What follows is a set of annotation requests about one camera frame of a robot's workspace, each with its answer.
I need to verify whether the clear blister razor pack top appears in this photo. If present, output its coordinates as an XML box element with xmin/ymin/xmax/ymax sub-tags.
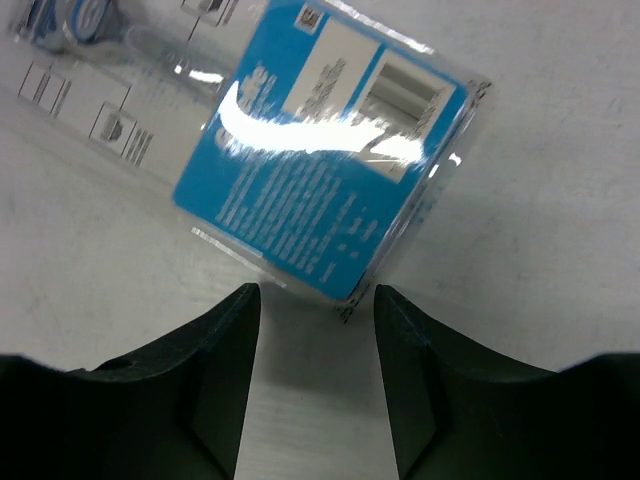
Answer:
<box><xmin>1</xmin><ymin>1</ymin><xmax>492</xmax><ymax>314</ymax></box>

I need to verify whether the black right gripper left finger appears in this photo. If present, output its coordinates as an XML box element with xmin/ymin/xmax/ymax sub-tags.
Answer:
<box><xmin>1</xmin><ymin>283</ymin><xmax>261</xmax><ymax>479</ymax></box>

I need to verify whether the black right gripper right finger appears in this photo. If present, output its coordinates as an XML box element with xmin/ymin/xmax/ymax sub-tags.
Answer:
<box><xmin>374</xmin><ymin>285</ymin><xmax>639</xmax><ymax>479</ymax></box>

